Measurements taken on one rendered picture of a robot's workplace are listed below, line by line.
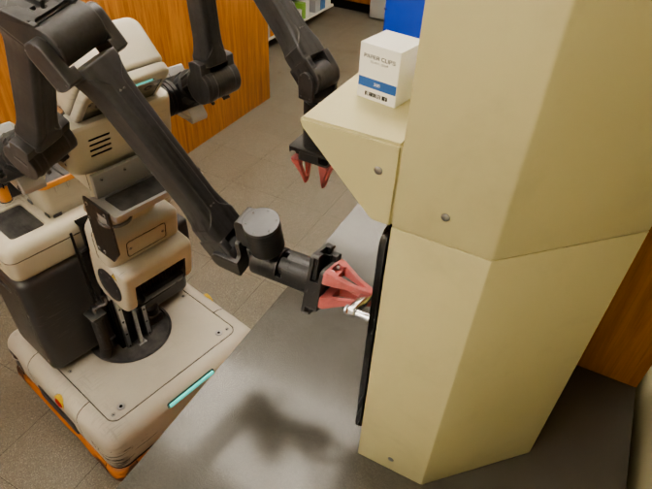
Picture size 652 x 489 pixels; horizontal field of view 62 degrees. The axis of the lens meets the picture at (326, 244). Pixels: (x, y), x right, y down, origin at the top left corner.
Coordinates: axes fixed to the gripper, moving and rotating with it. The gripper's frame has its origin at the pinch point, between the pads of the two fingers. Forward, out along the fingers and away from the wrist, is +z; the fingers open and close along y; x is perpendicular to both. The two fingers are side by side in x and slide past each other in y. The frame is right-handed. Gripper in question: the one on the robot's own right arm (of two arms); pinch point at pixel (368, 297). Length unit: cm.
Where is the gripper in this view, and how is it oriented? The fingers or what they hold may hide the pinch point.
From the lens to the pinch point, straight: 82.6
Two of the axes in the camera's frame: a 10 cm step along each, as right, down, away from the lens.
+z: 8.9, 3.1, -3.2
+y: 1.8, -9.0, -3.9
